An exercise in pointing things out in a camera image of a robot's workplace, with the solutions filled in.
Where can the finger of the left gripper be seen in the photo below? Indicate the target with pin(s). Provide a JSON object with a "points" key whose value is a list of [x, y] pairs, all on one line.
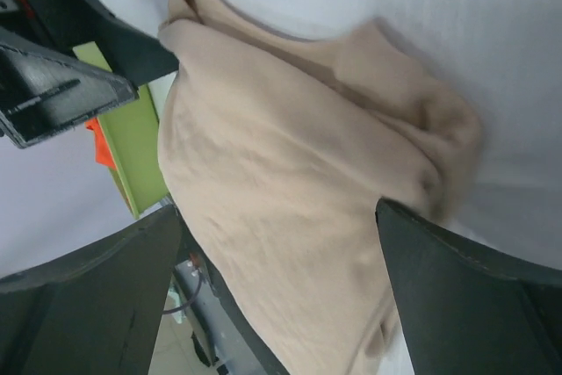
{"points": [[45, 93], [130, 53]]}

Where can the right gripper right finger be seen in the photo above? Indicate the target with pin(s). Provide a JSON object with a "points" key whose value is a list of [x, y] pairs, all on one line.
{"points": [[466, 308]]}

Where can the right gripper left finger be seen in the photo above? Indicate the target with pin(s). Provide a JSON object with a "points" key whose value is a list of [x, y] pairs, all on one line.
{"points": [[96, 310]]}

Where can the beige t shirt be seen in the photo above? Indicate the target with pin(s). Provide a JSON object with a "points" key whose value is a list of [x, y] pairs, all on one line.
{"points": [[276, 152]]}

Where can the orange t shirt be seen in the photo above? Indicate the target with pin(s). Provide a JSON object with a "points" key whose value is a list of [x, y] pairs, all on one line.
{"points": [[103, 154]]}

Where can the green plastic basin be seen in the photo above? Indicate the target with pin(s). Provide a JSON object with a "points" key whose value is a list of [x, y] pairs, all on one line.
{"points": [[131, 132]]}

